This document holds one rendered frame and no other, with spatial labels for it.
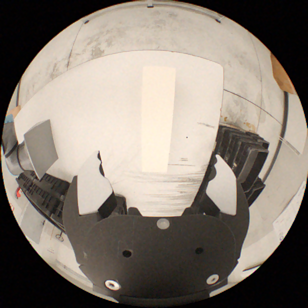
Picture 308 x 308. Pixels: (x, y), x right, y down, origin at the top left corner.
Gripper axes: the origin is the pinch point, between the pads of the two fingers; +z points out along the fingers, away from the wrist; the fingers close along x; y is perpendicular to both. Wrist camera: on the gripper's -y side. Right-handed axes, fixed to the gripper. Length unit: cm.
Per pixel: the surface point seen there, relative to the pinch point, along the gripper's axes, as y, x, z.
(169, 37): -72, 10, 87
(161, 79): -9.1, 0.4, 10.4
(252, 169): 34, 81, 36
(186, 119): -0.3, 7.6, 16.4
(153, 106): -3.6, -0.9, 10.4
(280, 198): 98, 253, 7
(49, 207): 27, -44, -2
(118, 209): 30.0, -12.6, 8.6
